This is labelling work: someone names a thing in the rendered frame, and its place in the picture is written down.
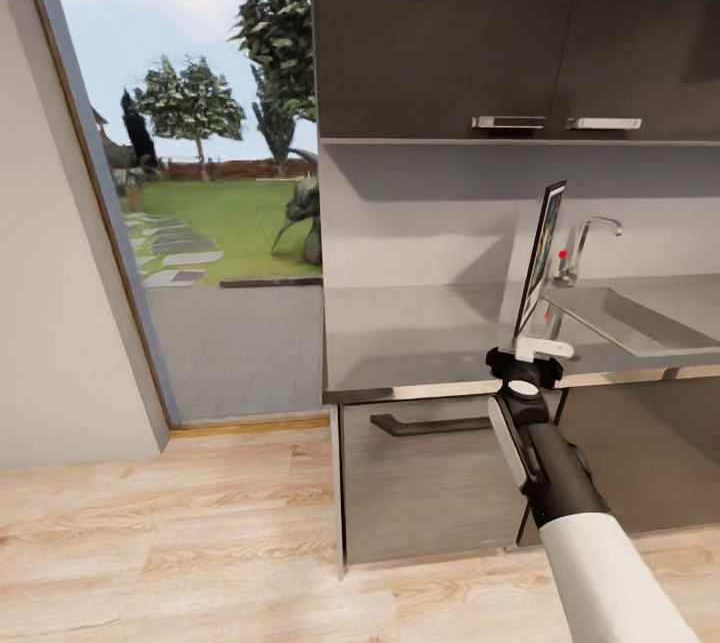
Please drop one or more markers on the fixed window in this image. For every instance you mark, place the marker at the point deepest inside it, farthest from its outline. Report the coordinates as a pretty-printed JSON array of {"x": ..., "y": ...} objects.
[{"x": 197, "y": 123}]

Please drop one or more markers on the dishwasher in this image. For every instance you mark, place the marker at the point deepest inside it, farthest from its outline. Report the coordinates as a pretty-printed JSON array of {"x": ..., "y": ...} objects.
[{"x": 427, "y": 476}]

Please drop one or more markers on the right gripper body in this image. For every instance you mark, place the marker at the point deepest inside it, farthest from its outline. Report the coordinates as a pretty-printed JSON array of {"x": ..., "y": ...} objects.
[{"x": 543, "y": 369}]

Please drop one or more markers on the poster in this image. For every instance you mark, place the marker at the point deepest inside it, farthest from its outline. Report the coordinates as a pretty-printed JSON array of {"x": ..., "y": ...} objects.
[{"x": 540, "y": 252}]

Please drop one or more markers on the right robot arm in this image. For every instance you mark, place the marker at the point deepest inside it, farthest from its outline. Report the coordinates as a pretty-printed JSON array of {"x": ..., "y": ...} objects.
[{"x": 607, "y": 592}]

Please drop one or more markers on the drop in sink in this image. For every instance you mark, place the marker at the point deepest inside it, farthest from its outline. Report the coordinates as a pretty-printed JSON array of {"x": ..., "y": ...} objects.
[{"x": 643, "y": 319}]

